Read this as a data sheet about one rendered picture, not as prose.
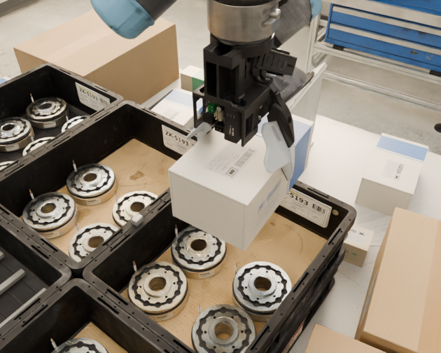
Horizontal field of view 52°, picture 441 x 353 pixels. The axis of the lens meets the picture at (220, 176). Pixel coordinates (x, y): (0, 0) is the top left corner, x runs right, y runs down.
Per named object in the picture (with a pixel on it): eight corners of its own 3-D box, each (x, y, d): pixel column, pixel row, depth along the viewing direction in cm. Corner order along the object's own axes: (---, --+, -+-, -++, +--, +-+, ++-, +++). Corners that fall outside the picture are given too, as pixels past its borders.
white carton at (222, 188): (242, 142, 77) (244, 97, 71) (306, 167, 73) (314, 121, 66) (172, 216, 65) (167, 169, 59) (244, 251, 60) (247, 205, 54)
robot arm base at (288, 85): (277, 94, 125) (255, 66, 123) (317, 68, 113) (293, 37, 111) (251, 123, 116) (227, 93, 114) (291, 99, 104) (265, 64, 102)
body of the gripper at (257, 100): (192, 132, 56) (187, 40, 48) (228, 99, 61) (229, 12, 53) (245, 153, 53) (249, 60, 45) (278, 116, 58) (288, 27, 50)
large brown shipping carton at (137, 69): (117, 54, 171) (108, 2, 158) (179, 78, 159) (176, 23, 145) (31, 104, 147) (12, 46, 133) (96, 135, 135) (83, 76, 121)
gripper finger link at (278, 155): (271, 200, 58) (238, 141, 55) (292, 174, 62) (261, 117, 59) (291, 199, 56) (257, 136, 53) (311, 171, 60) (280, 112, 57)
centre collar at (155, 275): (157, 268, 80) (157, 266, 80) (177, 283, 78) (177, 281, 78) (137, 287, 77) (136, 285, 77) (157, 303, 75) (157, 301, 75)
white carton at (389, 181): (374, 157, 127) (382, 132, 121) (418, 171, 123) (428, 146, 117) (354, 203, 114) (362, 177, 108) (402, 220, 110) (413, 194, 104)
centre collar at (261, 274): (257, 269, 80) (257, 267, 80) (281, 282, 78) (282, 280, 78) (242, 288, 77) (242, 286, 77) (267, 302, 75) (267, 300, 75)
